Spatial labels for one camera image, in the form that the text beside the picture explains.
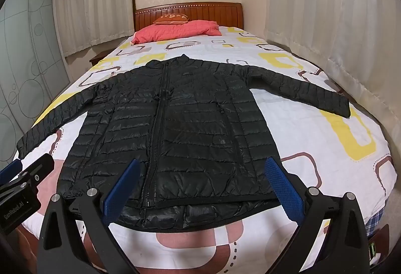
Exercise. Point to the plaid cloth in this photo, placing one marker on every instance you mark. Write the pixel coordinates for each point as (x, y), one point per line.
(374, 222)

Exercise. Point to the glass sliding wardrobe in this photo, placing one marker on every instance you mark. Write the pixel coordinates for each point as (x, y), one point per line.
(31, 58)

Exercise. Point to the black puffer jacket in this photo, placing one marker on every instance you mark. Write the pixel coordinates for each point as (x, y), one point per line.
(188, 123)

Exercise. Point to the bed with patterned sheet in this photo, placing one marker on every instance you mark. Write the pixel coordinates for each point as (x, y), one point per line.
(300, 142)

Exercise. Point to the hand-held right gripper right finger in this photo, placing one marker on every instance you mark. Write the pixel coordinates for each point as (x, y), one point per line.
(283, 189)

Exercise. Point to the wooden headboard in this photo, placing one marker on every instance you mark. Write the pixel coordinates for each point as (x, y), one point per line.
(206, 12)

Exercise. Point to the wooden nightstand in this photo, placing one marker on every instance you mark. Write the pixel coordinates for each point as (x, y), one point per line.
(97, 59)

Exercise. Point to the pink pillow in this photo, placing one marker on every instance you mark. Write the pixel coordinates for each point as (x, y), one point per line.
(175, 30)

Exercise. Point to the orange cushion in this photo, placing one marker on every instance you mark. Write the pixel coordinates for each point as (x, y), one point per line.
(170, 19)

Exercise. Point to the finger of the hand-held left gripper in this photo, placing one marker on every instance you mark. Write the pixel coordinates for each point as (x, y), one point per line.
(39, 169)
(11, 170)

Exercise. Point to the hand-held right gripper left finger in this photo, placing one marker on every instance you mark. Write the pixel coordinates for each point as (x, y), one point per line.
(122, 185)

